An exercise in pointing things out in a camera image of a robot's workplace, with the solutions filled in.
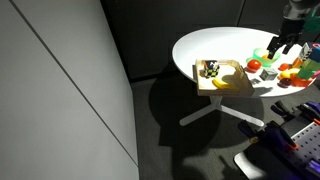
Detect yellow toy banana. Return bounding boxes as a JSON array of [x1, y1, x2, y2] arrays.
[[212, 77, 238, 91]]

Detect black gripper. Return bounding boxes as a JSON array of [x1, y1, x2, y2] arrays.
[[267, 18, 304, 61]]

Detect yellow green block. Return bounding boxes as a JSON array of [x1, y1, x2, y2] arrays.
[[302, 58, 320, 72]]

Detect wooden tray box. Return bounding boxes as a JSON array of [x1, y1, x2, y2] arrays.
[[193, 59, 255, 98]]

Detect purple clamp orange trigger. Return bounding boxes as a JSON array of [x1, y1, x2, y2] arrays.
[[237, 120, 300, 152], [270, 99, 320, 127]]

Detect green wrist camera housing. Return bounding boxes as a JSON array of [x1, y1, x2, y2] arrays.
[[303, 14, 320, 34]]

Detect blue block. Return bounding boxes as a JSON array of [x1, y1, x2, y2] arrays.
[[309, 44, 320, 63]]

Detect small red toy fruit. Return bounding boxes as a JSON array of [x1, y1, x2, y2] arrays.
[[278, 62, 291, 72]]

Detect black yellow checkered block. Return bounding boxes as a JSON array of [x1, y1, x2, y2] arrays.
[[202, 60, 221, 79]]

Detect silver metal bar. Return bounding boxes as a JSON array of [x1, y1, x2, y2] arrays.
[[308, 159, 320, 173]]

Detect green translucent bowl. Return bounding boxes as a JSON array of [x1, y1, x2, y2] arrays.
[[245, 47, 281, 67]]

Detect grey base plate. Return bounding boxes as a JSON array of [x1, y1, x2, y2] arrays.
[[233, 143, 294, 180]]

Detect white table pedestal base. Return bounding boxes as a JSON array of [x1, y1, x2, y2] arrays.
[[179, 94, 265, 128]]

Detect red toy tomato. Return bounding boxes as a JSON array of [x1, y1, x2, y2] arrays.
[[245, 59, 263, 74]]

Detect grey block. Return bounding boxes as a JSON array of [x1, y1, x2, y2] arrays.
[[260, 67, 279, 82]]

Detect dark red toy plum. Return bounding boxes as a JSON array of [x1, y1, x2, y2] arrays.
[[278, 77, 292, 89]]

